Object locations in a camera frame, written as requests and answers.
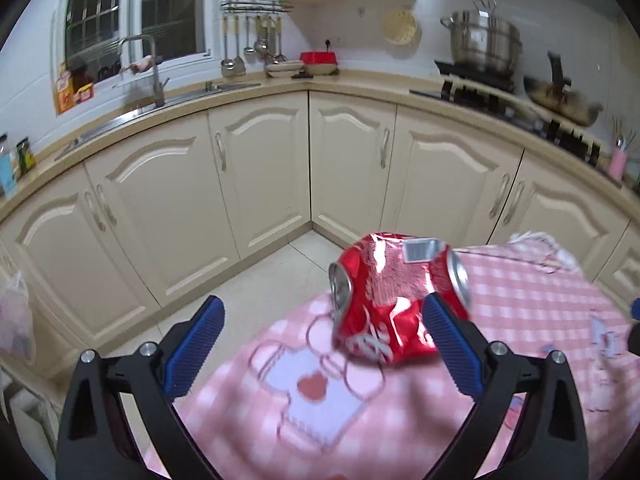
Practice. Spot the red container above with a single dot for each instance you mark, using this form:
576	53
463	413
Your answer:
320	62

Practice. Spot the pink utensil holder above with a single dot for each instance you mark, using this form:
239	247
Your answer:
617	165

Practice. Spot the steel kitchen sink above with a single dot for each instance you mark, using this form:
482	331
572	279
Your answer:
100	127

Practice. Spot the orange box on windowsill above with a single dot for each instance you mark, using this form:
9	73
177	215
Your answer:
75	92

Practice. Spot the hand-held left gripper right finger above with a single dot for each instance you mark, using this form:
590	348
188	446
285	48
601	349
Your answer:
452	345

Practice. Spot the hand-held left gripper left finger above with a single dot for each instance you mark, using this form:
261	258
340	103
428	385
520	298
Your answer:
195	350

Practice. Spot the crushed red drink can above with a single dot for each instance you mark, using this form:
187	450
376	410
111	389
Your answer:
385	285

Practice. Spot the white plate stack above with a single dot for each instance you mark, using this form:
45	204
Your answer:
285	67

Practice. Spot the pink checked tablecloth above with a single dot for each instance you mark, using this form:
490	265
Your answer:
525	310

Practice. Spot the translucent plastic bag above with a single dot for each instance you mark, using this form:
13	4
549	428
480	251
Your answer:
15	315

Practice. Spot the blue label jar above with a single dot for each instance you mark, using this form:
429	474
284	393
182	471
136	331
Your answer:
7	170

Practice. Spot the black gas stove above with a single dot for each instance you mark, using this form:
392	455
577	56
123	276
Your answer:
480	95

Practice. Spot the woven round trivet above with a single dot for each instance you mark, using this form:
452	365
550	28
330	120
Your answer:
400	26

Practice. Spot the barred kitchen window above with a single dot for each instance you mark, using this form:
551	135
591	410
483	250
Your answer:
170	10

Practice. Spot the steel ladle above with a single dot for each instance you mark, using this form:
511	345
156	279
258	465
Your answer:
227	66

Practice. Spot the steel stockpot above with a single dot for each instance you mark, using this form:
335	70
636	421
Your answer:
480	45

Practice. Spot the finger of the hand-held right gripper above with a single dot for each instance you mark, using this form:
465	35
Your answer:
636	337

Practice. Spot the steel spoon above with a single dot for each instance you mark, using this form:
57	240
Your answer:
248	49

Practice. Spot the steel sink faucet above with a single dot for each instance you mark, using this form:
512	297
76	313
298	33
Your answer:
157	85

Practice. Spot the wall utensil rack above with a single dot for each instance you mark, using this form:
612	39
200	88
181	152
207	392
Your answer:
257	7

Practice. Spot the cream kitchen base cabinets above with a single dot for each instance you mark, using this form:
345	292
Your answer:
270	170

